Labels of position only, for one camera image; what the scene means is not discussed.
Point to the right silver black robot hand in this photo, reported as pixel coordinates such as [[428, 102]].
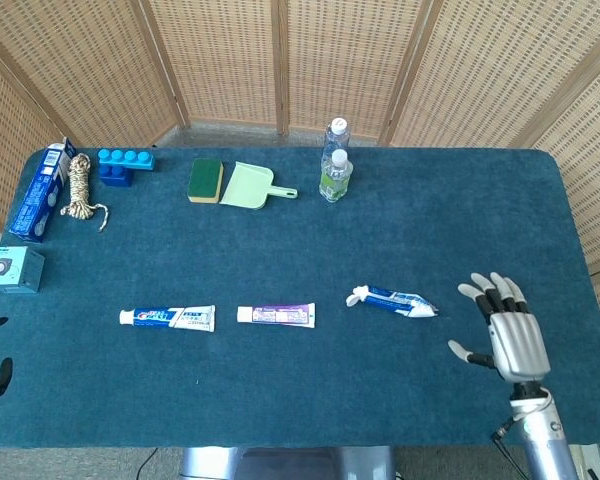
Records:
[[520, 345]]

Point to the blue white toothpaste tube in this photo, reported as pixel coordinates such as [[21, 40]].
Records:
[[395, 301]]

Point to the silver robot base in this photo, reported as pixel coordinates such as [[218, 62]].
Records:
[[285, 465]]

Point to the blue Crest toothpaste tube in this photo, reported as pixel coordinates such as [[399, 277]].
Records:
[[165, 318]]

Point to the blue carton box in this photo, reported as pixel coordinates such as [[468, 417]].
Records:
[[37, 195]]

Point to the purple toothpaste tube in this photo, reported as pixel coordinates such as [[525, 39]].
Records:
[[275, 315]]

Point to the small teal product box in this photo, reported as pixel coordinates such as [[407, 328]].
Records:
[[12, 270]]

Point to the blue felt table cover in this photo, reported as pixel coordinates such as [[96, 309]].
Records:
[[330, 240]]

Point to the dark blue toy brick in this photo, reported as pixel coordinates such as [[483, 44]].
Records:
[[115, 177]]

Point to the light blue four-stud toy brick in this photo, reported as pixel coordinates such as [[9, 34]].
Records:
[[127, 160]]

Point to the green label water bottle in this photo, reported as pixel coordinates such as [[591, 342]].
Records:
[[336, 180]]

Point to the tall clear water bottle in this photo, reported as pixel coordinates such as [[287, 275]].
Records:
[[336, 137]]

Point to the green yellow sponge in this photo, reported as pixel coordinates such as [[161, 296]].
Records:
[[205, 177]]

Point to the light green dustpan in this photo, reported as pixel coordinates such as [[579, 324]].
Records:
[[245, 187]]

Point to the wicker folding screen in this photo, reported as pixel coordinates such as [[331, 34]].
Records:
[[230, 60]]

